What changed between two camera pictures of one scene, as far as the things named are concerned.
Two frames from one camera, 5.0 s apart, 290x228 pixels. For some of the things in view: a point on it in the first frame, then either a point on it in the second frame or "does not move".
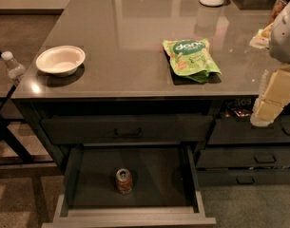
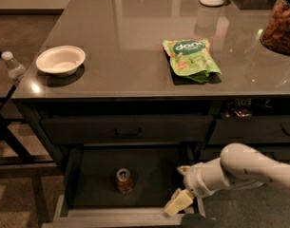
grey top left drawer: x=130 y=129 does not move
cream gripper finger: x=279 y=88 to x=181 y=199
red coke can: x=124 y=180 does not move
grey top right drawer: x=240 y=131 does not move
